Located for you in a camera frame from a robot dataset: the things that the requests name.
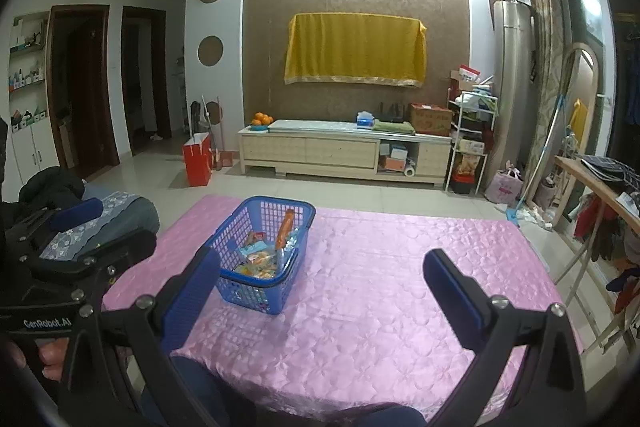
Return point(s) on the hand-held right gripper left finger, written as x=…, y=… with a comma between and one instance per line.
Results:
x=192, y=292

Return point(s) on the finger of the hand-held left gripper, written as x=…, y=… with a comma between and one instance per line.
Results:
x=125, y=247
x=75, y=213

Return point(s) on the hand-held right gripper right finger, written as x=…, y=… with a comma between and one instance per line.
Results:
x=450, y=292

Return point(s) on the blue plastic basket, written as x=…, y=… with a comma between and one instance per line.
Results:
x=250, y=297

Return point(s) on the light blue cartoon snack packet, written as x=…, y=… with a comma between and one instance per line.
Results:
x=257, y=261

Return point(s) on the small red snack packet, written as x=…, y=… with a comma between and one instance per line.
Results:
x=255, y=237

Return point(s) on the orange snack pouch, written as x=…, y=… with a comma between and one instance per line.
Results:
x=286, y=227

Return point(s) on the person's left hand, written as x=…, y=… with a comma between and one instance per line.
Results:
x=45, y=352

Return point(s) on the black jacket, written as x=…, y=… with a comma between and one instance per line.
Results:
x=50, y=184

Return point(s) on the white cupboard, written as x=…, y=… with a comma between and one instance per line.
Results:
x=32, y=152

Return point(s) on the pink quilted tablecloth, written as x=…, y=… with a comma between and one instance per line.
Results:
x=375, y=307

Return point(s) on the person's left leg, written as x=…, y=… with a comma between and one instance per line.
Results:
x=200, y=387

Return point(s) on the person's leg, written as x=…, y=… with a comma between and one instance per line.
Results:
x=200, y=387
x=390, y=417

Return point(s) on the red paper bag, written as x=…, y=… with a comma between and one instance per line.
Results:
x=196, y=162

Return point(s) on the dark wooden door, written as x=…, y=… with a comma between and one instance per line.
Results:
x=82, y=97

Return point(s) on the pink bag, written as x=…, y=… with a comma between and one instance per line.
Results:
x=502, y=187

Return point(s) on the red yellow gift box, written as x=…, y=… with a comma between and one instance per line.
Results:
x=469, y=166

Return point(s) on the paper towel roll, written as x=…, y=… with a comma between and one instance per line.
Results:
x=410, y=171

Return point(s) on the person's right leg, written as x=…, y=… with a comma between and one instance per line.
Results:
x=390, y=417

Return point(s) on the orange box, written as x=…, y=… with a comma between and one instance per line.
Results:
x=395, y=163

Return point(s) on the beige box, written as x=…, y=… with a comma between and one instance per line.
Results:
x=471, y=145

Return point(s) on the white metal rack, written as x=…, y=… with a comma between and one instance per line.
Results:
x=451, y=142

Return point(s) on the pile of clothes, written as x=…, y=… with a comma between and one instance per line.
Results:
x=605, y=232

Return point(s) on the mop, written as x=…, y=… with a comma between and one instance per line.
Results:
x=542, y=147

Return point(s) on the brown cardboard box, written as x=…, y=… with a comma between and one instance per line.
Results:
x=431, y=121

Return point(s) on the green folded cloth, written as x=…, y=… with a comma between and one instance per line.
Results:
x=394, y=127

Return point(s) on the wooden folding table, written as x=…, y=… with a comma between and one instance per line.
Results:
x=600, y=194

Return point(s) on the pile of oranges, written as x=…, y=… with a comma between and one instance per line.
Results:
x=262, y=119

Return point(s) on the black router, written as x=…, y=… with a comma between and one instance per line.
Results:
x=391, y=114

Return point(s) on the cream TV cabinet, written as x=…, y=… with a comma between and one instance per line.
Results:
x=325, y=152

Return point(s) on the blue tissue pack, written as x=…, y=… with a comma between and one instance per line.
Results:
x=366, y=119

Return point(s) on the dark folded cloth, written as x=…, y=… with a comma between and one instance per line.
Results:
x=610, y=169

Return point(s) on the open white red box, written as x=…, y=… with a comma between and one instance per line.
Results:
x=465, y=77

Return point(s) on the silver standing air conditioner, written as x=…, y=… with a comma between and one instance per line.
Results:
x=512, y=82

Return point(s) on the patterned curtain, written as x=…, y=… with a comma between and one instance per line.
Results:
x=542, y=57

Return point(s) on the arched standing mirror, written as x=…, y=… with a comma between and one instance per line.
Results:
x=592, y=82

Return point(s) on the yellow cloth cover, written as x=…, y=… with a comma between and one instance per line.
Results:
x=355, y=49

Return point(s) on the white glass door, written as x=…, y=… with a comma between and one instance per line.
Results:
x=590, y=17

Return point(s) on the wall shelf with bottles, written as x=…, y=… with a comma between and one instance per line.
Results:
x=27, y=72

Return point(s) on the small round brown wall disc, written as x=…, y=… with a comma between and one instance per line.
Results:
x=215, y=112

